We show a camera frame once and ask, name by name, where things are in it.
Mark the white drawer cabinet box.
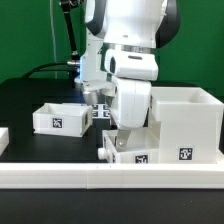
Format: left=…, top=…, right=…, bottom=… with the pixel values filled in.
left=149, top=87, right=224, bottom=164

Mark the white drawer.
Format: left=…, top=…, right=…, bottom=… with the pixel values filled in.
left=33, top=103, right=93, bottom=137
left=98, top=127, right=159, bottom=164

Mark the white marker base plate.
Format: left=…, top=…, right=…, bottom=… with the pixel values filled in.
left=92, top=104, right=110, bottom=119

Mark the black cable bundle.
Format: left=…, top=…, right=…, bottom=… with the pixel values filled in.
left=21, top=0, right=82, bottom=80

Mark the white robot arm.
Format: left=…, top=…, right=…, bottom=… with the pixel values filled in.
left=82, top=0, right=180, bottom=148

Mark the white hanging cable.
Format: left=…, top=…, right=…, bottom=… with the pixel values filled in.
left=49, top=0, right=58, bottom=80

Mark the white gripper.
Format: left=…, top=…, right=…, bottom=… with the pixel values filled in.
left=82, top=81, right=131, bottom=148

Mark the white L-shaped fence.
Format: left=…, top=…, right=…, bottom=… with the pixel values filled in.
left=0, top=153, right=224, bottom=189

